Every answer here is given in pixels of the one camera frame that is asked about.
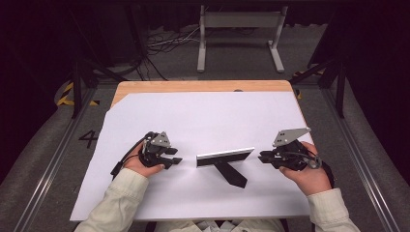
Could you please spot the white sheet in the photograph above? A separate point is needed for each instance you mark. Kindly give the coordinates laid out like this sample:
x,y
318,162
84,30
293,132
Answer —
x,y
193,122

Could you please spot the person's torso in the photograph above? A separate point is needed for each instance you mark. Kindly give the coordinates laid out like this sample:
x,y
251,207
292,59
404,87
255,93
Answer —
x,y
219,226

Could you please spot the black picture frame with stand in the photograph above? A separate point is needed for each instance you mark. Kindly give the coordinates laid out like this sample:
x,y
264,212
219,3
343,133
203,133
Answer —
x,y
225,158

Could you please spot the person's right hand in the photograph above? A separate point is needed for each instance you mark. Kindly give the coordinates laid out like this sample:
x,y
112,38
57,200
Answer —
x,y
311,179

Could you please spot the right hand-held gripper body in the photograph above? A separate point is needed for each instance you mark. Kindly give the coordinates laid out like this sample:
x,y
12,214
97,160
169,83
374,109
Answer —
x,y
291,154

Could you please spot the aluminium floor rail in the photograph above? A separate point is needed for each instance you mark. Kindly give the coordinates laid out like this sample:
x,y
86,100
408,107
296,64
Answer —
x,y
51,164
361,164

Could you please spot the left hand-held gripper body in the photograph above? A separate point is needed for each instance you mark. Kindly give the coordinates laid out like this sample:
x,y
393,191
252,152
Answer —
x,y
154,151

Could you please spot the grey metal stand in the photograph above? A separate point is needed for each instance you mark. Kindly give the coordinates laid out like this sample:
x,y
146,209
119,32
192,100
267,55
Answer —
x,y
241,19

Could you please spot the black metal stand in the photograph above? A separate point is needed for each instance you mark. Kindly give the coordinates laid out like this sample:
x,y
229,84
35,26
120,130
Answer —
x,y
340,93
76,90

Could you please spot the wooden table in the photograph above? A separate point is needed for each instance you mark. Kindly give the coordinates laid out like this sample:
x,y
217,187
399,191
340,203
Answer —
x,y
199,86

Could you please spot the yellow black floor tape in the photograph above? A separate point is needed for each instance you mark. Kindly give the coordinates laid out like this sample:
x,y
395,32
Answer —
x,y
299,95
66,95

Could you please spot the person's left hand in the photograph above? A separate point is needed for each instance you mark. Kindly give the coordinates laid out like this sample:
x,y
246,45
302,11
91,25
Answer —
x,y
138,167

